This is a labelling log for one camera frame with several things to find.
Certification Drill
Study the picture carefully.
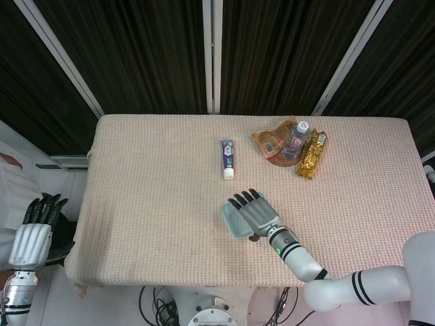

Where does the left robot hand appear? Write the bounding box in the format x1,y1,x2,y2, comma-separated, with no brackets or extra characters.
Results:
7,192,76,272

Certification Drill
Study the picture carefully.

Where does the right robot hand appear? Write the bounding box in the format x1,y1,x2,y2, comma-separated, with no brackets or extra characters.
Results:
226,188,283,242

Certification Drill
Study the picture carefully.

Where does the blue plastic lid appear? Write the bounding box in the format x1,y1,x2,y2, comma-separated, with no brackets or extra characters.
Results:
221,192,268,240

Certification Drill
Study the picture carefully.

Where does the person forearm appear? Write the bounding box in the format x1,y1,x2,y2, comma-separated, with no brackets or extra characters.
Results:
0,151,23,168

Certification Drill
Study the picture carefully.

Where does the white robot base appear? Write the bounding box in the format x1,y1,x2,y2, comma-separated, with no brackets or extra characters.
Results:
186,287,262,326

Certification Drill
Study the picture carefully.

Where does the round woven coaster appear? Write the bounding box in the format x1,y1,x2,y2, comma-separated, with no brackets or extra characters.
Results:
266,149,303,169

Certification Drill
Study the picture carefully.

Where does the purple toothpaste tube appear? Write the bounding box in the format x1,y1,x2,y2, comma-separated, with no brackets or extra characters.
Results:
219,138,237,181

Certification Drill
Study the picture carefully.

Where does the brown snack pouch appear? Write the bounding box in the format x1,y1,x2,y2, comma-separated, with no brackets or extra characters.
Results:
251,116,296,159

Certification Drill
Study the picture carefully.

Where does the gold foil packet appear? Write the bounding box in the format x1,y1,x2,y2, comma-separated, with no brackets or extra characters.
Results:
294,129,328,179

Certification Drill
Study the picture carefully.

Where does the clear water bottle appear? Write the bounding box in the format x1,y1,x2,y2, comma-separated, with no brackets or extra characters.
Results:
281,120,311,160

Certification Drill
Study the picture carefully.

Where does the pink waffle tablecloth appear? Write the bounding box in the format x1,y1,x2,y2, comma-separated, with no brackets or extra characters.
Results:
64,113,435,300

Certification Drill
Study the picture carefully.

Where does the dark curtain panel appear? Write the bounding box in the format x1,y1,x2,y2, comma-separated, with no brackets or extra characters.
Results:
220,0,378,115
32,0,209,115
0,0,99,156
321,0,435,159

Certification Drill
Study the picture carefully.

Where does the white plastic device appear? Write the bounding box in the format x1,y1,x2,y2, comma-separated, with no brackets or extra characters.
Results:
422,156,435,198

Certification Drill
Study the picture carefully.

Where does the grey floor rail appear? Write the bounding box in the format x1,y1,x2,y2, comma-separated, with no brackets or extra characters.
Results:
35,154,90,170

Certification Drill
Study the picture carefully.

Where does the black cable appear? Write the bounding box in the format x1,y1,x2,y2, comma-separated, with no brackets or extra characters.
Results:
138,285,179,326
271,287,300,326

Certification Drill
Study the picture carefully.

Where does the white frame post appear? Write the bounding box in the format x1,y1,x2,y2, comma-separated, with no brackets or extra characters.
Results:
202,0,224,115
311,0,387,116
13,0,105,118

